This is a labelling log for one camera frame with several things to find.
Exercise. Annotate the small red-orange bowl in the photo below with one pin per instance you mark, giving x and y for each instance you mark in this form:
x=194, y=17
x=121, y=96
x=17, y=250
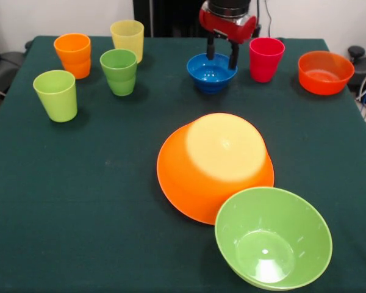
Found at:
x=326, y=76

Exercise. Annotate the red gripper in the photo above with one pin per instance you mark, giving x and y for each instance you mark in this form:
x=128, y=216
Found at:
x=225, y=26

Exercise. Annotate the lime green cup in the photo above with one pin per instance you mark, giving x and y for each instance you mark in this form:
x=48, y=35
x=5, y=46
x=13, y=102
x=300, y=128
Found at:
x=56, y=97

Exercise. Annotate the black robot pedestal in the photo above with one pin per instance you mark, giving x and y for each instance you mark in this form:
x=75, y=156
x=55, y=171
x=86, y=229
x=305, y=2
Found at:
x=170, y=15

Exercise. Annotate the blue bowl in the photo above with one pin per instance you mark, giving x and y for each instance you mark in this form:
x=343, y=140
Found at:
x=212, y=79

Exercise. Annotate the large light green bowl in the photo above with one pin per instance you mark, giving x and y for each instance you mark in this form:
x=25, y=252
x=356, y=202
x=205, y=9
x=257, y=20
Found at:
x=271, y=238

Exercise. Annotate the large orange bowl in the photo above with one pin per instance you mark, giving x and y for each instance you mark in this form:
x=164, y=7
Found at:
x=201, y=171

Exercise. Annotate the orange cup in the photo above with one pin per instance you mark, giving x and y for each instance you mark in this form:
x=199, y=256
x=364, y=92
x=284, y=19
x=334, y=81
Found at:
x=74, y=61

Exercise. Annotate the red cup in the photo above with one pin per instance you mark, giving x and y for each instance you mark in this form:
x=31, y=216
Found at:
x=265, y=61

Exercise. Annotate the yellow cup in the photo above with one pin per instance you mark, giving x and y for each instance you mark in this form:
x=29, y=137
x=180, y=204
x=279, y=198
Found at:
x=126, y=36

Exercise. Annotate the dark green tablecloth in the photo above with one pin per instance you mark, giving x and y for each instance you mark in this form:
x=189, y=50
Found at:
x=79, y=229

